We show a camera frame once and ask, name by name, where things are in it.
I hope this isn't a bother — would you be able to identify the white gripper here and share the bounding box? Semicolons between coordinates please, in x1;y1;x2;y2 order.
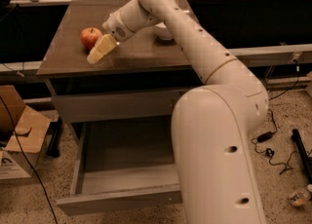
87;10;135;64

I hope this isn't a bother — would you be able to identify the red apple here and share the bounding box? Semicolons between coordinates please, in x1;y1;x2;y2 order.
80;27;102;51

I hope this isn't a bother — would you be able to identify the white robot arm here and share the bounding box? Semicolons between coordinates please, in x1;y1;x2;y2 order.
87;0;269;224

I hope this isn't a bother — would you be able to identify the grey drawer cabinet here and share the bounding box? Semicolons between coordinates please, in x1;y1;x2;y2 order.
37;0;202;139

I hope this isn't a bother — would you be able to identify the closed grey top drawer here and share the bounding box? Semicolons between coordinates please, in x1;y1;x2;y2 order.
52;88;189;123

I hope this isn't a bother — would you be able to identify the open grey middle drawer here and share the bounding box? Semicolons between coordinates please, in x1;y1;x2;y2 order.
57;116;181;216

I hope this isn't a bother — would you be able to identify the white ceramic bowl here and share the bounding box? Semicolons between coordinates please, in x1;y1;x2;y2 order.
154;22;173;40

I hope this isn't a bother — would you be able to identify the black stand leg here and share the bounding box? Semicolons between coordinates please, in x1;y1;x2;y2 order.
46;118;62;158

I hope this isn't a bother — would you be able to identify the brown cardboard box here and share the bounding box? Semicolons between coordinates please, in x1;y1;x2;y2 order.
0;85;51;179

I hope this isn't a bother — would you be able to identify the black bar on floor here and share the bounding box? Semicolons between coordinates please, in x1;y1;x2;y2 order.
292;129;312;184

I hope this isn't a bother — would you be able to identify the plastic bottle on floor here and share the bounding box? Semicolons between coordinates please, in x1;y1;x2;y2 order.
289;184;312;207

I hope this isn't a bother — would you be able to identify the black cable on left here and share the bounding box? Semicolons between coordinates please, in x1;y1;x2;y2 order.
0;94;59;224

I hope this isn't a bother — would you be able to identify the black power adapter with cable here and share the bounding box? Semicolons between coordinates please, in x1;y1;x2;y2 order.
251;110;297;175

